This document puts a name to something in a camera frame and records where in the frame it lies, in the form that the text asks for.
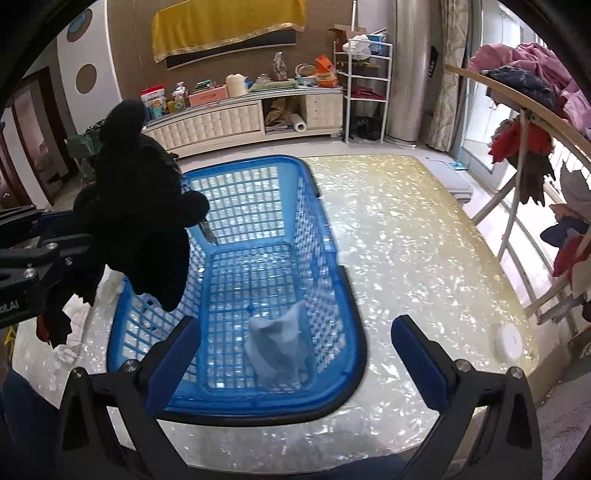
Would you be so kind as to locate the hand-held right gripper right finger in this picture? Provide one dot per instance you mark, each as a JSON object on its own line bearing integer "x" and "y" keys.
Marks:
{"x": 418, "y": 360}

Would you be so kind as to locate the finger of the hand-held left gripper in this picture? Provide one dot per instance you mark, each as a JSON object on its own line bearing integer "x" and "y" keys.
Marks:
{"x": 46, "y": 256}
{"x": 27, "y": 221}

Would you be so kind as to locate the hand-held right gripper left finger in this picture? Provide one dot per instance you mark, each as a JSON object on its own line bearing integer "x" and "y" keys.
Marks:
{"x": 178, "y": 357}

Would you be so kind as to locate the dark cloth with red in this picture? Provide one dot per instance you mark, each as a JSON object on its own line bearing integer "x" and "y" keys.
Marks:
{"x": 55, "y": 325}

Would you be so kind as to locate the light grey sock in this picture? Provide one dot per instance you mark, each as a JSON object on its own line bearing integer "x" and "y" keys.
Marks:
{"x": 277, "y": 346}

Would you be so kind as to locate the black knit cloth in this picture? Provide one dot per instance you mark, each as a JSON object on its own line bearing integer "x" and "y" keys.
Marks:
{"x": 134, "y": 207}

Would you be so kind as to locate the blue plastic basket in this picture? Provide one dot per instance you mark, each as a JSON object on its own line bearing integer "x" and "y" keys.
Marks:
{"x": 286, "y": 258}

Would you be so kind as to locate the white cloth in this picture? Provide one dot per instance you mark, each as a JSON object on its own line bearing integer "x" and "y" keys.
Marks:
{"x": 74, "y": 337}

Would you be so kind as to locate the white round disc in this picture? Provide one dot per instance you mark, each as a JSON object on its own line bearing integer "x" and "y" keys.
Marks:
{"x": 507, "y": 341}

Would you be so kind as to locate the green plastic bag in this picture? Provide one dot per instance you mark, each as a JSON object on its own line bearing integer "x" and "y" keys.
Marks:
{"x": 85, "y": 141}

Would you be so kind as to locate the blue denim pants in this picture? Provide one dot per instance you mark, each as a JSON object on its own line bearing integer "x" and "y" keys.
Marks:
{"x": 23, "y": 424}

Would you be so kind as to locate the white red snack bag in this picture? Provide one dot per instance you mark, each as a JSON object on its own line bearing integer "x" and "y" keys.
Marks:
{"x": 153, "y": 101}

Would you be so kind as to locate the grey floor mat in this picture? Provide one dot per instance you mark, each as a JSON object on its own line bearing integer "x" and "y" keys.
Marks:
{"x": 450, "y": 177}

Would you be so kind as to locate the cream tufted tv cabinet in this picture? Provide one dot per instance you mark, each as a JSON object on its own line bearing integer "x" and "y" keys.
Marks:
{"x": 217, "y": 122}

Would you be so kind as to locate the pink box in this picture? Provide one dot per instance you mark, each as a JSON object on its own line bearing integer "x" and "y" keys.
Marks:
{"x": 207, "y": 96}

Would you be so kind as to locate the wooden clothes rack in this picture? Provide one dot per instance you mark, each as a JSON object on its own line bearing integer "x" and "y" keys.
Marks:
{"x": 521, "y": 152}

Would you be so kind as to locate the cream canister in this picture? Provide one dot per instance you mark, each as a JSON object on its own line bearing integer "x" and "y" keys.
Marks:
{"x": 237, "y": 85}

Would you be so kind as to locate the white paper roll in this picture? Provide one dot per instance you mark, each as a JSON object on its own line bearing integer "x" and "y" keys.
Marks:
{"x": 299, "y": 124}

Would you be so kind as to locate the brown cloth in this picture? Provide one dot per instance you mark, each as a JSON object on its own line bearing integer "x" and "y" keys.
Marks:
{"x": 278, "y": 113}

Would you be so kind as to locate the red tray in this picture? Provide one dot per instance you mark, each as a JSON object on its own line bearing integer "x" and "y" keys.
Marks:
{"x": 369, "y": 93}

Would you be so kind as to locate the black television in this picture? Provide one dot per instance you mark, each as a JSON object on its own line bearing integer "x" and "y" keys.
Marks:
{"x": 240, "y": 50}

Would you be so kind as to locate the white metal shelf rack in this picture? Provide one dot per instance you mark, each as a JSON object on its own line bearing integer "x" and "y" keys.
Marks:
{"x": 364, "y": 92}

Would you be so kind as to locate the yellow cloth cover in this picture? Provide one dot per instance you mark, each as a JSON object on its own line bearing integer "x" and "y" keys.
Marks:
{"x": 221, "y": 23}

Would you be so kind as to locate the green folded cloth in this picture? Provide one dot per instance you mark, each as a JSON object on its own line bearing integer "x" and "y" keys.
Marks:
{"x": 272, "y": 85}

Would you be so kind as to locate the patterned curtain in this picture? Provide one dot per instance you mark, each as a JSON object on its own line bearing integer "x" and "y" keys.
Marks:
{"x": 445, "y": 74}

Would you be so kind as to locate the silver column air conditioner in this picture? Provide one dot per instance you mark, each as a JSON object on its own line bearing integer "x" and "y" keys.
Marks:
{"x": 411, "y": 69}

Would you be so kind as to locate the navy patterned cloth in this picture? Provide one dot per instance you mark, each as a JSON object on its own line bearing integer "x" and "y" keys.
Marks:
{"x": 526, "y": 85}

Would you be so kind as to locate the orange bag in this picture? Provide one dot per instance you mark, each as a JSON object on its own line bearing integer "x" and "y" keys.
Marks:
{"x": 324, "y": 71}

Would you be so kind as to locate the white plastic bag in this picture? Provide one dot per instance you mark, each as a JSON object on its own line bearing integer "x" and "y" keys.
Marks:
{"x": 356, "y": 46}

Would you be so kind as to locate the pink clothes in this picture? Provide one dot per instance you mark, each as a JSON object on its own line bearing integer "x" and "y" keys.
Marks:
{"x": 531, "y": 57}

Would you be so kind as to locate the cardboard box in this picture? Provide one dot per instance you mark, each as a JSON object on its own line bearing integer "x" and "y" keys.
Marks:
{"x": 346, "y": 31}

